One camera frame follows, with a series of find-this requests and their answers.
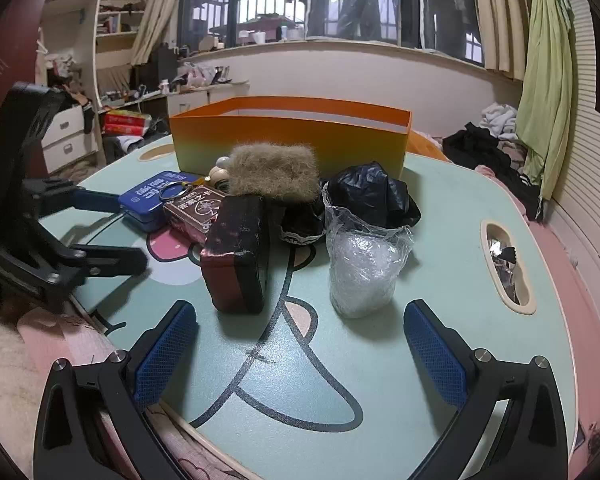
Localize white fluffy blanket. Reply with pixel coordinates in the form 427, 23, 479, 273
0, 322, 41, 480

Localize black cloth with white trim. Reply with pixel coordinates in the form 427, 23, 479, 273
279, 195, 327, 247

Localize small doll keychain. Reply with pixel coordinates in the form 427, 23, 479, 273
207, 156, 233, 191

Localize white drawer cabinet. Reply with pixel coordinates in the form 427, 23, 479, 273
40, 102, 101, 173

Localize white bookshelf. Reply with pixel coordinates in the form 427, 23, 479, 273
92, 0, 156, 106

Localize furry brown pouch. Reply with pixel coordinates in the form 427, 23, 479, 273
227, 141, 323, 206

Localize white desk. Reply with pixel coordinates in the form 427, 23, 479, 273
167, 80, 251, 118

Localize black plastic bag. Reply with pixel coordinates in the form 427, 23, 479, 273
322, 161, 422, 231

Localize orange box lid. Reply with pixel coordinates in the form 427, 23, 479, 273
407, 130, 451, 163

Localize orange cardboard box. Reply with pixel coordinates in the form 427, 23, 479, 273
169, 96, 412, 181

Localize dark red tin box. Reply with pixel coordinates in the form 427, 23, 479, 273
200, 194, 271, 315

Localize crumpled foil wrappers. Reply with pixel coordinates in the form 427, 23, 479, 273
487, 235, 523, 303

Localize pile of white clothes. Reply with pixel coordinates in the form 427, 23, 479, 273
480, 102, 531, 156

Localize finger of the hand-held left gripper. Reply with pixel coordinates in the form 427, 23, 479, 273
30, 176, 125, 221
47, 242, 150, 288

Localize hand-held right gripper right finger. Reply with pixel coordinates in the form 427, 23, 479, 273
403, 299, 568, 480

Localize stack of red packets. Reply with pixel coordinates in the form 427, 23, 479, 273
102, 109, 153, 137

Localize clear plastic bag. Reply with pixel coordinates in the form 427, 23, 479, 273
324, 205, 415, 320

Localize mint cartoon printed desktop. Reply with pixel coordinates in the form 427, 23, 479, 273
62, 142, 583, 480

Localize white louvered closet door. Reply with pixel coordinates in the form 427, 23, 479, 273
550, 0, 600, 266

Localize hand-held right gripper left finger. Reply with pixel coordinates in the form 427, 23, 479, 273
32, 300, 199, 480

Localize blue tin box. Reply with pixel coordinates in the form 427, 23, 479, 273
118, 170, 201, 233

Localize pile of black clothes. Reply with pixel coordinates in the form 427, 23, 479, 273
442, 122, 543, 221

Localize dark red door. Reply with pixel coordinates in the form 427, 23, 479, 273
0, 0, 48, 171

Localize brown printed keychain tag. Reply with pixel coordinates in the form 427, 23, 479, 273
161, 180, 228, 246

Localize green hanging garment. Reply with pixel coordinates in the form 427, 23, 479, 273
517, 0, 578, 201

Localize cream curtain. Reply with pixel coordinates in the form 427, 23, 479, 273
130, 0, 188, 66
467, 0, 531, 81

